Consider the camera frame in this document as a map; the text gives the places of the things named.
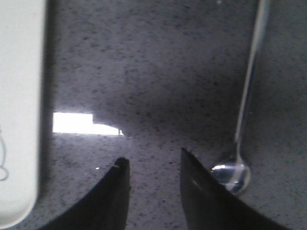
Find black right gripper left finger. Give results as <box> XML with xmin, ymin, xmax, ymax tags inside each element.
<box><xmin>45</xmin><ymin>158</ymin><xmax>130</xmax><ymax>230</ymax></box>

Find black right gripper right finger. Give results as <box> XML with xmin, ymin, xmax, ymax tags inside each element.
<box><xmin>180</xmin><ymin>148</ymin><xmax>286</xmax><ymax>230</ymax></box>

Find silver metal spoon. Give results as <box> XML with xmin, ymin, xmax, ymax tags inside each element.
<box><xmin>210</xmin><ymin>0</ymin><xmax>271</xmax><ymax>195</ymax></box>

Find beige rabbit serving tray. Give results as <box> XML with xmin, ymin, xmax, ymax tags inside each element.
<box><xmin>0</xmin><ymin>0</ymin><xmax>47</xmax><ymax>230</ymax></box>

